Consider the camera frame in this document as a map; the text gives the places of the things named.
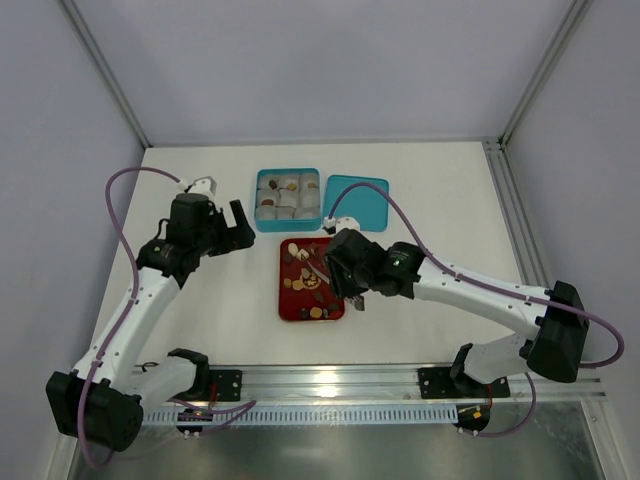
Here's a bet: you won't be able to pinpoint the stainless steel tongs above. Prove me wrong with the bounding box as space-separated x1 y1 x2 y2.
305 255 365 312

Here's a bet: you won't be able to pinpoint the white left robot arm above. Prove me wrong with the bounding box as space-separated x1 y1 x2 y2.
45 193 255 452

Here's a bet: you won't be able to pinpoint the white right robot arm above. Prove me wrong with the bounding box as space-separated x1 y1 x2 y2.
324 229 589 396

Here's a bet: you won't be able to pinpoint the teal tin lid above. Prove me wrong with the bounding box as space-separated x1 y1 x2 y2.
323 174 389 233

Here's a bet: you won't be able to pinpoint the red lacquer tray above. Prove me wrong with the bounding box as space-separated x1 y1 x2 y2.
278 237 346 322

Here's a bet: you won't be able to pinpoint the teal tin box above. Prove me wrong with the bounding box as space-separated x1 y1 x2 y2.
254 168 321 233

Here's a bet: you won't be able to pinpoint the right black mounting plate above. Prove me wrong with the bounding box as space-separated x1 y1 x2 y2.
417 366 511 400

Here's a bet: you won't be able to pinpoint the black mounting plate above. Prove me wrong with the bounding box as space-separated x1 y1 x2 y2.
207 369 243 403
417 366 511 400

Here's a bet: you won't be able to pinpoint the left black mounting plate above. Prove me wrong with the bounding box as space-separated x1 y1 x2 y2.
207 369 243 403

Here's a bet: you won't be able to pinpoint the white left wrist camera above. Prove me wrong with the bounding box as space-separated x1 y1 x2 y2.
176 176 217 200

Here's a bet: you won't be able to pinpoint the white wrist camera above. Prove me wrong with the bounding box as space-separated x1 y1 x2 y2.
322 216 360 235
176 176 217 200

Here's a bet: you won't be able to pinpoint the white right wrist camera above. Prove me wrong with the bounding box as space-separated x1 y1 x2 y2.
322 216 360 235

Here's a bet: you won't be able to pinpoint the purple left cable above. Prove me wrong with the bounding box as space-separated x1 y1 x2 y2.
77 167 258 469

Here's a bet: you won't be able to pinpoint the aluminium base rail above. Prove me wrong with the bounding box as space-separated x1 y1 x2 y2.
212 363 607 402

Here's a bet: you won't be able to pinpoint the white slotted cable duct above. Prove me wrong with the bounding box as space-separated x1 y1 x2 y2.
143 403 458 428

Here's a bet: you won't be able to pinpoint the aluminium frame post left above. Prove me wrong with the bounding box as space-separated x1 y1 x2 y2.
57 0 152 149

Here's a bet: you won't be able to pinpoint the aluminium frame post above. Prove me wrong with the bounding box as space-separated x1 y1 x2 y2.
57 0 152 149
498 0 593 149

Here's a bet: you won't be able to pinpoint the aluminium frame post right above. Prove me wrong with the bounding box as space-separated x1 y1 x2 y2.
498 0 593 149

